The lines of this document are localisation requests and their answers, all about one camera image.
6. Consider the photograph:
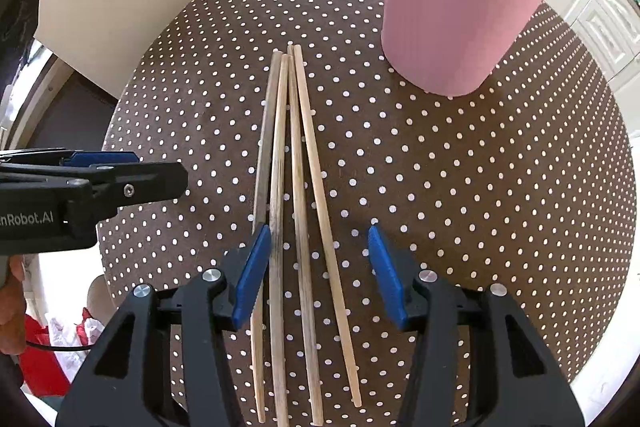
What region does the person's left hand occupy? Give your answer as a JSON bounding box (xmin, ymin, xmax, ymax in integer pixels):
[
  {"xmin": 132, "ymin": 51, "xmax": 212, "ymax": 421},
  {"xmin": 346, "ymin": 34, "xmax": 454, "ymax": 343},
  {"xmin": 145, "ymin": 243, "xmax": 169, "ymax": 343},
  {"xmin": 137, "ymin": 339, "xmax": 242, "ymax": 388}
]
[{"xmin": 0, "ymin": 254, "xmax": 26, "ymax": 357}]

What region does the pink cup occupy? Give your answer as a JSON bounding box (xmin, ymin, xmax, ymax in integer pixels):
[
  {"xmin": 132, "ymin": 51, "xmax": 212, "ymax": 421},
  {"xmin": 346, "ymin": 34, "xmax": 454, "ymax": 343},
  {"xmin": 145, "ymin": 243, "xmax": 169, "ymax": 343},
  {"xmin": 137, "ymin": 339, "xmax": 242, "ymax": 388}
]
[{"xmin": 381, "ymin": 0, "xmax": 561, "ymax": 98}]

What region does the wooden chopstick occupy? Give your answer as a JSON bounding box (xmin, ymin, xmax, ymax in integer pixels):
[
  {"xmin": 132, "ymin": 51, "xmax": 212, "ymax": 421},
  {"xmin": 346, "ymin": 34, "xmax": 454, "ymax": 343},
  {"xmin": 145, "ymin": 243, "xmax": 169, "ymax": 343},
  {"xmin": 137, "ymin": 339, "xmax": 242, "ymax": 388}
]
[
  {"xmin": 286, "ymin": 45, "xmax": 326, "ymax": 426},
  {"xmin": 250, "ymin": 51, "xmax": 283, "ymax": 424},
  {"xmin": 269, "ymin": 54, "xmax": 292, "ymax": 427},
  {"xmin": 292, "ymin": 46, "xmax": 363, "ymax": 409}
]

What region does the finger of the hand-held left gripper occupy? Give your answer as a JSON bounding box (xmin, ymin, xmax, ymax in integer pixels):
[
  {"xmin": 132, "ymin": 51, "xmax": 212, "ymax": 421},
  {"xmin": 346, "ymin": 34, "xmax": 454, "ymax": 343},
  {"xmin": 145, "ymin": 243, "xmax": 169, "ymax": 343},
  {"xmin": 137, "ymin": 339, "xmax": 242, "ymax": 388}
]
[
  {"xmin": 0, "ymin": 149, "xmax": 139, "ymax": 166},
  {"xmin": 0, "ymin": 161, "xmax": 189, "ymax": 228}
]

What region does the brown polka dot tablecloth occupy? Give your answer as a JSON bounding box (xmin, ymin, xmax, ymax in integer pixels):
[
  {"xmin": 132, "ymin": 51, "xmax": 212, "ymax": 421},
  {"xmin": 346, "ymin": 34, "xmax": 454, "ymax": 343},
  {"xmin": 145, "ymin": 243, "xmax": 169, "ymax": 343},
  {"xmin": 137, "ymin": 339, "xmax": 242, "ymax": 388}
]
[{"xmin": 97, "ymin": 0, "xmax": 636, "ymax": 427}]

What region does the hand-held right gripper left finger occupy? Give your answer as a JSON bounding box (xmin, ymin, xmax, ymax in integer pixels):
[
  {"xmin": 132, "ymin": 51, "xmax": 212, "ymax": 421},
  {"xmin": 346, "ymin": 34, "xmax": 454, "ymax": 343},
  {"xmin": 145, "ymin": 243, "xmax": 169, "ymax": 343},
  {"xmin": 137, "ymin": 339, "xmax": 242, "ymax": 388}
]
[{"xmin": 56, "ymin": 223, "xmax": 273, "ymax": 427}]

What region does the black cable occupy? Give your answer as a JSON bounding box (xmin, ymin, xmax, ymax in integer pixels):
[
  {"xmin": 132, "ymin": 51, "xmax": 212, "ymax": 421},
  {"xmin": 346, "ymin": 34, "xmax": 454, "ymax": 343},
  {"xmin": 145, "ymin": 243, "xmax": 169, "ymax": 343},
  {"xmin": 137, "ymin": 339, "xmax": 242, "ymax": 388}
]
[{"xmin": 22, "ymin": 341, "xmax": 96, "ymax": 354}]

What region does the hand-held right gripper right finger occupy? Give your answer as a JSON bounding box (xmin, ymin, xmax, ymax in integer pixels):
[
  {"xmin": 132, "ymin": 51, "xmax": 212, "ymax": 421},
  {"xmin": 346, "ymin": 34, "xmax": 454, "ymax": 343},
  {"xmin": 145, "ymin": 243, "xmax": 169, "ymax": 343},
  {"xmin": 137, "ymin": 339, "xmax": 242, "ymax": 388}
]
[{"xmin": 367, "ymin": 224, "xmax": 586, "ymax": 427}]

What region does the red cloth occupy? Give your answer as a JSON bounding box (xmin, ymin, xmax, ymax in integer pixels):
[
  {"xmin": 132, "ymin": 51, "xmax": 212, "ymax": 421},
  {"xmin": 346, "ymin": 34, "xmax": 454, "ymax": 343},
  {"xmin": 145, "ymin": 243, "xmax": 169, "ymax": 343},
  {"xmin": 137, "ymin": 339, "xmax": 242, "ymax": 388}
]
[{"xmin": 22, "ymin": 312, "xmax": 72, "ymax": 398}]

